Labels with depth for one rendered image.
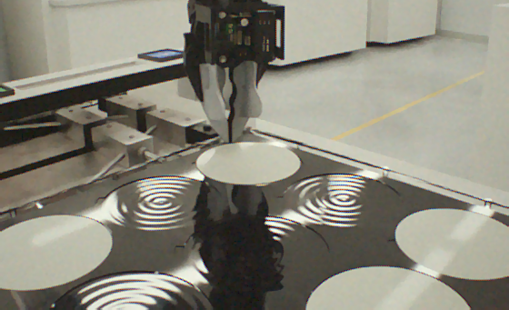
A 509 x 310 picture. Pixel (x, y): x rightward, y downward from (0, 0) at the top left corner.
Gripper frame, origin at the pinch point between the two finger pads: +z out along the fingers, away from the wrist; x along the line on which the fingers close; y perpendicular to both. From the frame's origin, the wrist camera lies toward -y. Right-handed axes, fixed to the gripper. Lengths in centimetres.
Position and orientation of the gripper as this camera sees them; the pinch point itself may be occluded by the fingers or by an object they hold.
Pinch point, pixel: (227, 128)
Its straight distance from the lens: 54.5
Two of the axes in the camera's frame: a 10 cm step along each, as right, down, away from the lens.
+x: 9.4, -1.2, 3.2
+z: 0.0, 9.3, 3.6
